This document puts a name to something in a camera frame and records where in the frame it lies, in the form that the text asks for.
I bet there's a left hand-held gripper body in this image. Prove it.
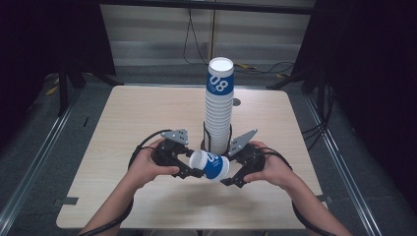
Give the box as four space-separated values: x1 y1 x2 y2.
150 128 192 167

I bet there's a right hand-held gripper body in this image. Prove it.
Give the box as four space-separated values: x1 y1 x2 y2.
228 128 267 173

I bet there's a black wire cup holder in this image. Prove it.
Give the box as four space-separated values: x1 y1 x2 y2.
200 121 234 155

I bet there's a blue banded paper cup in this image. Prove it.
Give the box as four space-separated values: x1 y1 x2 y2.
188 149 231 182

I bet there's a stack of white paper cups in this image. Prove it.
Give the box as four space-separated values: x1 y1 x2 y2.
203 56 235 155

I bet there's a person's right hand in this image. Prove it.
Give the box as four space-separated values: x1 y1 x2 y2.
243 141 298 192

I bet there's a person's left hand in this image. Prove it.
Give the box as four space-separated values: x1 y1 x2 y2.
128 138 181 191

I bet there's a black metal stand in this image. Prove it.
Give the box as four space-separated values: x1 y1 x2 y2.
56 60 125 118
266 63 328 96

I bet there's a black overhead bar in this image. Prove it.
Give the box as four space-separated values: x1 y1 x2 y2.
97 0 318 16

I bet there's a black curtain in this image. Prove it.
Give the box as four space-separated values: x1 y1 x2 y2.
0 0 117 146
293 0 417 210

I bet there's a right hand-held gripper black cable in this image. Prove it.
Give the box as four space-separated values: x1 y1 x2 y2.
258 147 337 236

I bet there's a hand-held gripper black cable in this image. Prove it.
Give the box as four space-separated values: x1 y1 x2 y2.
78 129 173 236
258 147 337 236

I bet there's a black cable bundle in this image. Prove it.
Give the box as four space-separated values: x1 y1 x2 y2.
300 83 336 152

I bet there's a metal floor rail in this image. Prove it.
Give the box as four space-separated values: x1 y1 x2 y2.
0 88 85 232
304 94 384 236

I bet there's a left hand-held gripper black cable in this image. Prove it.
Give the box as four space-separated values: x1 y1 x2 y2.
78 129 173 236

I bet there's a black floor cable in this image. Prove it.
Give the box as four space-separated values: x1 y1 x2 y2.
252 61 296 76

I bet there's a black hanging wall cable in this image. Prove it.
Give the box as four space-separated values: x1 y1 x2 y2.
182 8 218 66

